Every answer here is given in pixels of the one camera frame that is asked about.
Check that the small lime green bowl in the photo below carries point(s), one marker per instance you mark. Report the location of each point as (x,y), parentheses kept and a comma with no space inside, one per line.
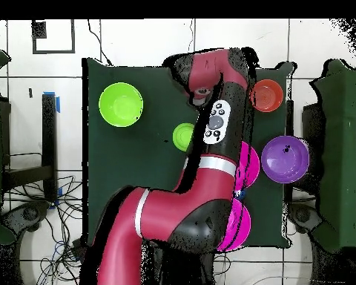
(182,136)

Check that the blue plastic bowl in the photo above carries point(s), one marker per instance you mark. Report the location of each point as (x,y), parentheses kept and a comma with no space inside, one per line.
(241,194)

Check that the magenta plastic bowl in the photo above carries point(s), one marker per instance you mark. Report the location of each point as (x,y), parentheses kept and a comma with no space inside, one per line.
(250,166)
(240,225)

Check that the purple plastic bowl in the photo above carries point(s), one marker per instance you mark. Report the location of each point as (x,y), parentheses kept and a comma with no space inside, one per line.
(284,160)

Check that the red plastic bowl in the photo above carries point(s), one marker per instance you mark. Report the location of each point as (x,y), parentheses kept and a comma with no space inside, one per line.
(268,95)

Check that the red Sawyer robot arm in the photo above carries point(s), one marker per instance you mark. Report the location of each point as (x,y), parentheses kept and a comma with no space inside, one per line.
(181,207)

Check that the dark green tablecloth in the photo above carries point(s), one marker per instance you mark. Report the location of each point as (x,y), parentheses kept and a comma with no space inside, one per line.
(130,166)

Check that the large lime green bowl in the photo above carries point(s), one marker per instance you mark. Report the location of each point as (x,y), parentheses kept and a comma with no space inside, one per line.
(120,104)

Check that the blue tape strip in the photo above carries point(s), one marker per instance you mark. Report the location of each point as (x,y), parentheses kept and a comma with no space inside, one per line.
(58,105)

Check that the black metal stand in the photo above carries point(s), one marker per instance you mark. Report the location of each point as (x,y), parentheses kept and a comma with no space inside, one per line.
(49,133)

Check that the black floor box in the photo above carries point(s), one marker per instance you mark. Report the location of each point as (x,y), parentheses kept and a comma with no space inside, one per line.
(78,249)

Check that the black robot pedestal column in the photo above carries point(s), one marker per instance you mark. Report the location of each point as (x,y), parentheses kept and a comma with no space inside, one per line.
(181,270)

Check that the grey pedestal foot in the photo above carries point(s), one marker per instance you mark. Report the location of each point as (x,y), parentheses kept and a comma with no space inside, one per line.
(302,215)
(29,213)

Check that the black square floor frame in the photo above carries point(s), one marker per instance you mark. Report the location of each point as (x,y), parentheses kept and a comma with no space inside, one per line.
(53,52)

